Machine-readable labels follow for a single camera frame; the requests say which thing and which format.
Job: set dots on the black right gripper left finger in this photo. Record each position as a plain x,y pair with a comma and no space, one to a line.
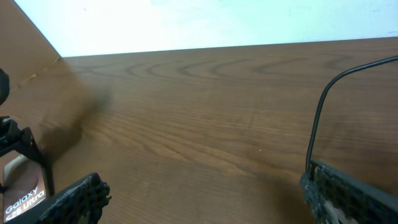
81,202

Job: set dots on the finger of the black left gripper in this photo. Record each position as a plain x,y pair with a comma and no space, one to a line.
23,142

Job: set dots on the Galaxy smartphone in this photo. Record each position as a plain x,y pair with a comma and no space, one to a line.
25,184

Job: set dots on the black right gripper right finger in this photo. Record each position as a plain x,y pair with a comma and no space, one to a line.
336,197

